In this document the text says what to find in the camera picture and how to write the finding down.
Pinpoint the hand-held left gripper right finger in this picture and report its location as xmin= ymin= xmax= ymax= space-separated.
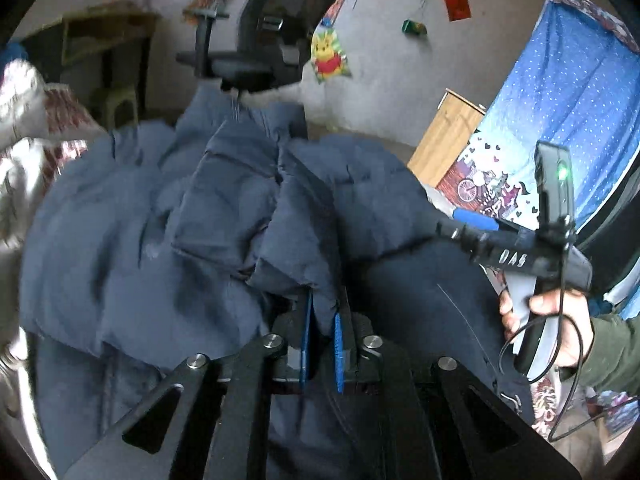
xmin=332 ymin=287 xmax=583 ymax=480

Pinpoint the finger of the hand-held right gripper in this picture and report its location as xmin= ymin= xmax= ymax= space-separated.
xmin=434 ymin=209 xmax=502 ymax=261

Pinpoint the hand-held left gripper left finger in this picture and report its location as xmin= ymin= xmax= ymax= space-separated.
xmin=62 ymin=287 xmax=315 ymax=480

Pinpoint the navy puffer jacket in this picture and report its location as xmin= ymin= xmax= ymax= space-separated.
xmin=20 ymin=85 xmax=541 ymax=480

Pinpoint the person's right forearm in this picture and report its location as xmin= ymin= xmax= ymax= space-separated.
xmin=575 ymin=310 xmax=640 ymax=397

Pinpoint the person's right hand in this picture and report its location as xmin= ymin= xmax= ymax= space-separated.
xmin=499 ymin=287 xmax=595 ymax=372

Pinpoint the light wooden cabinet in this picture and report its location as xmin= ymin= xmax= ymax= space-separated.
xmin=407 ymin=88 xmax=487 ymax=189

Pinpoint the floral bedsheet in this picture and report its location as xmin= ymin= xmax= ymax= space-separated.
xmin=530 ymin=379 xmax=568 ymax=437

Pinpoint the blue printed cloth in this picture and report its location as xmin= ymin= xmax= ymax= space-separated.
xmin=434 ymin=0 xmax=640 ymax=318

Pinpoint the yellow bear poster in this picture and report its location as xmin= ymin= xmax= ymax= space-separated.
xmin=310 ymin=30 xmax=354 ymax=85

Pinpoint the red paper sheet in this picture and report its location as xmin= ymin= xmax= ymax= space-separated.
xmin=442 ymin=0 xmax=472 ymax=22

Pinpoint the cartoon figure poster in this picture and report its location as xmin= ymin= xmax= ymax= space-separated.
xmin=320 ymin=0 xmax=351 ymax=29

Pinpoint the black mesh office chair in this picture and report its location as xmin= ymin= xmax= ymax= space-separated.
xmin=175 ymin=0 xmax=354 ymax=97

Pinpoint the pale plastic stool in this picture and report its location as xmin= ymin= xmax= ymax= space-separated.
xmin=94 ymin=85 xmax=139 ymax=129

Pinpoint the bag on desk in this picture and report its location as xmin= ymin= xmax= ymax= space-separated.
xmin=182 ymin=0 xmax=237 ymax=25

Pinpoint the bunched floral quilt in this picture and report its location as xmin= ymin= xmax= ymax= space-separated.
xmin=0 ymin=59 xmax=108 ymax=371

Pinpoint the wooden desk with shelf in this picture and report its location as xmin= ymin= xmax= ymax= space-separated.
xmin=20 ymin=9 xmax=162 ymax=128

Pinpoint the blue bundle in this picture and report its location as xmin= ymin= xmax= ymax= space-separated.
xmin=0 ymin=41 xmax=27 ymax=70

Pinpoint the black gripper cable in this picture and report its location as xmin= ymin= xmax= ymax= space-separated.
xmin=497 ymin=230 xmax=640 ymax=443

